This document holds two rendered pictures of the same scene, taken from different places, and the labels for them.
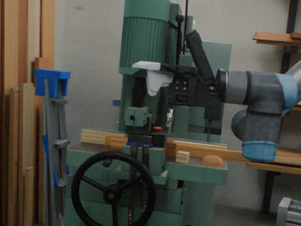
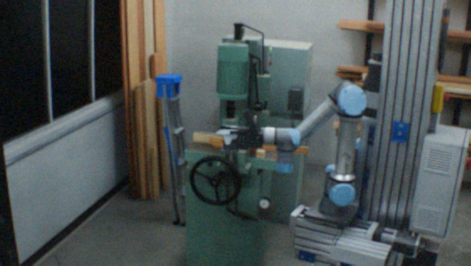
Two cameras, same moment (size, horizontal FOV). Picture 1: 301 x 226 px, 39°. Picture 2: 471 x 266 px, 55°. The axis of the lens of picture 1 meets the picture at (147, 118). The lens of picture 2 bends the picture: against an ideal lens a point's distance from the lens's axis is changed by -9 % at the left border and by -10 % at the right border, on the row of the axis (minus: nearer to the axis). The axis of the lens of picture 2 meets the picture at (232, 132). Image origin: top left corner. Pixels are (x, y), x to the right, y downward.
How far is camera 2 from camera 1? 1.27 m
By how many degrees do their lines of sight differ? 10
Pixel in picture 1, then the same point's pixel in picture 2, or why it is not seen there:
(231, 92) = (267, 141)
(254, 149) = (280, 167)
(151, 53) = (236, 84)
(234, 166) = (330, 132)
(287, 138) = not seen: hidden behind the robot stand
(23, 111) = (145, 103)
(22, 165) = (148, 146)
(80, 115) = (190, 90)
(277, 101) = (290, 145)
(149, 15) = (234, 61)
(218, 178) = not seen: hidden behind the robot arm
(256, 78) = (279, 133)
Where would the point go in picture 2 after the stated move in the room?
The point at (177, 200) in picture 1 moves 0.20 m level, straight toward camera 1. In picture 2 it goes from (257, 182) to (253, 195)
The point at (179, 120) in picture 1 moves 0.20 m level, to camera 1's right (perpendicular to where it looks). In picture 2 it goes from (261, 122) to (294, 125)
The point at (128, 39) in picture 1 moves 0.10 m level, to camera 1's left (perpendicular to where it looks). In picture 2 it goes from (220, 75) to (203, 74)
